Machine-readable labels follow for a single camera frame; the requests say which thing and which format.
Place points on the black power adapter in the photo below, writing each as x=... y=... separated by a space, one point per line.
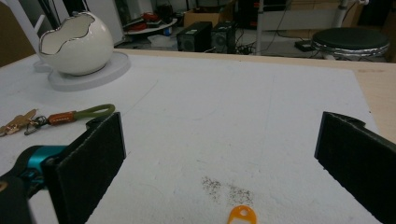
x=303 y=46

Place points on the white key stand with pole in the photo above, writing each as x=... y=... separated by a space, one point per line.
x=107 y=74

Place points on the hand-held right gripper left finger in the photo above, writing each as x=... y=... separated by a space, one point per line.
x=84 y=168

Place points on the white eggshell-shaped ceramic bowl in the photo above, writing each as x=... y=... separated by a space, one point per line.
x=84 y=53

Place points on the cardboard box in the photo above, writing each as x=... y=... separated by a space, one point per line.
x=199 y=18

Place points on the white plastic bag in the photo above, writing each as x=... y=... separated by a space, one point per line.
x=162 y=42

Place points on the white foam mat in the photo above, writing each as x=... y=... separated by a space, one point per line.
x=218 y=124

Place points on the black computer box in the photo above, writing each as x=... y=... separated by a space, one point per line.
x=222 y=37
x=193 y=37

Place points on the white round side table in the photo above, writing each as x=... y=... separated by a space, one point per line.
x=155 y=28

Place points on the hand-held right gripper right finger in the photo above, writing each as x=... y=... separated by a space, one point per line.
x=358 y=161

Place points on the round black stool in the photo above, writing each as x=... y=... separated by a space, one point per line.
x=350 y=39

